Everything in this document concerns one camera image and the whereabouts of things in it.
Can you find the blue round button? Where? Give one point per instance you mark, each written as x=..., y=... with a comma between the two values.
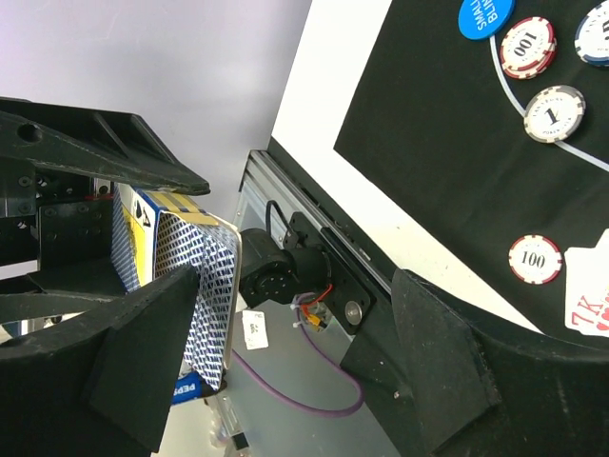
x=481, y=19

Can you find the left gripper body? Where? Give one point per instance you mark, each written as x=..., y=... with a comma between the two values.
x=53, y=217

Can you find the red white single chip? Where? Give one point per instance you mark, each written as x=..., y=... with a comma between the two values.
x=527, y=48

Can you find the grey white single chip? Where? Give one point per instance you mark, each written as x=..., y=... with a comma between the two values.
x=554, y=114

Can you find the blue white chip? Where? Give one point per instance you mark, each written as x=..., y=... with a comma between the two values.
x=591, y=38

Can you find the face up king card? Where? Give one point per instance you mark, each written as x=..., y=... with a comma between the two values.
x=586, y=289

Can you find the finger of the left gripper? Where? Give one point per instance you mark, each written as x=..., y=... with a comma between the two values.
x=112, y=145
x=58, y=291

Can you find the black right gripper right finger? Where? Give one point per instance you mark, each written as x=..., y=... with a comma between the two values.
x=445, y=378

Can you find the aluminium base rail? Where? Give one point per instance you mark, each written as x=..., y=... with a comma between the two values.
x=279, y=177

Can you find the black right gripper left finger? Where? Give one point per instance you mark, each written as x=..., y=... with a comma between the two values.
x=99, y=383

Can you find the black poker table mat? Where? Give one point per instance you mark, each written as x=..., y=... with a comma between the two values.
x=432, y=126

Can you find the blue playing card deck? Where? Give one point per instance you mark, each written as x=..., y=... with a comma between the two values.
x=135, y=223

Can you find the red white chip stack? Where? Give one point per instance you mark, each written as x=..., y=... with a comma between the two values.
x=535, y=259

